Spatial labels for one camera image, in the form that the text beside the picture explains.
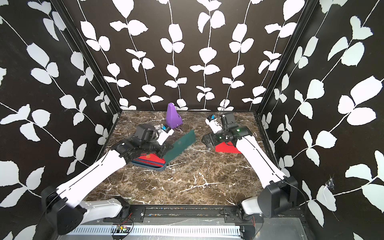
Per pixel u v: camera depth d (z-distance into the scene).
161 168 0.84
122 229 0.71
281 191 0.40
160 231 0.70
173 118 1.07
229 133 0.56
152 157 0.88
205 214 0.76
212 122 0.70
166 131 0.66
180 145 0.77
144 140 0.58
